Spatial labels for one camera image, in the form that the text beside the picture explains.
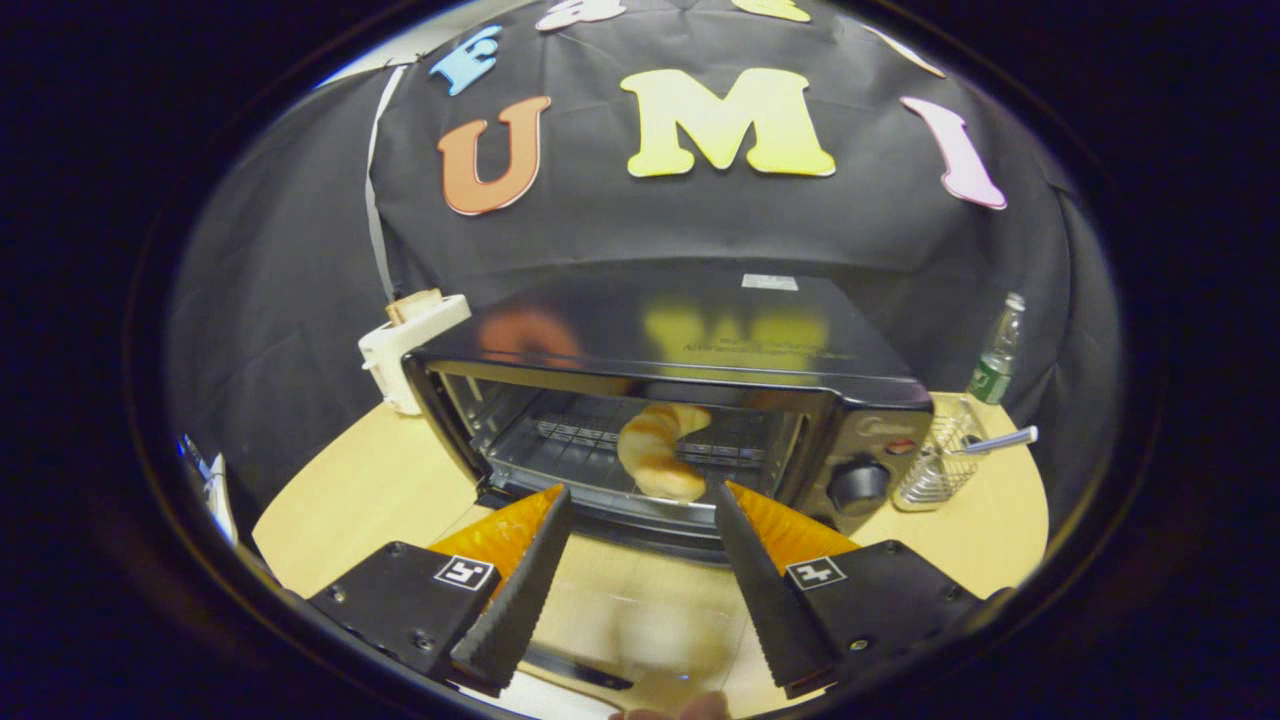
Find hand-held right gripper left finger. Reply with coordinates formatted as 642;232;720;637
306;485;576;699

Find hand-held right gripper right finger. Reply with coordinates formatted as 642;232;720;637
713;479;1013;700

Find golden croissant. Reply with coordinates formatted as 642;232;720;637
617;402;713;503

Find black electric oven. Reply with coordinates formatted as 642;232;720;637
403;272;936;693

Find white toaster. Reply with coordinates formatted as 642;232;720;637
358;293;473;416

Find brown bread slice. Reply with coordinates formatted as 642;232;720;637
385;289;444;324

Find white blurry object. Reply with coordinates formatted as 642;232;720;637
178;435;241;547

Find clear plastic bottle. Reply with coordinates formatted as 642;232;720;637
967;292;1028;406

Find metal wire basket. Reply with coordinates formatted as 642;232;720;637
892;400;986;513

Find metal utensil handle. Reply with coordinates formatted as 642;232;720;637
950;426;1039;456

